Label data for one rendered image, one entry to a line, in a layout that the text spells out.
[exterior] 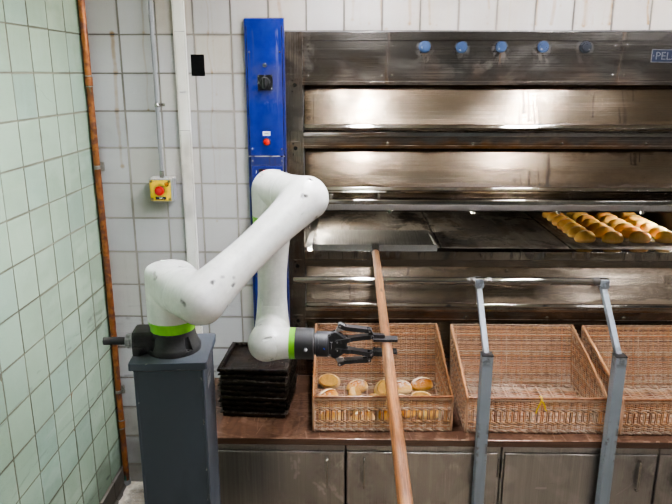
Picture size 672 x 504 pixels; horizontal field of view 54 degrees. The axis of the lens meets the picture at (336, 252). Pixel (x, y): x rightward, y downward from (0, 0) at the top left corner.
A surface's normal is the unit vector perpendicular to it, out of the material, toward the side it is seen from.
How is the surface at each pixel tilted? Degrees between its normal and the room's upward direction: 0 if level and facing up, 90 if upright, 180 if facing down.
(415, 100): 70
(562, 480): 92
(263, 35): 90
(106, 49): 90
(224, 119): 90
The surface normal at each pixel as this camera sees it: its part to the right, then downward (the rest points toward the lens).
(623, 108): -0.02, -0.08
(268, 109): -0.02, 0.26
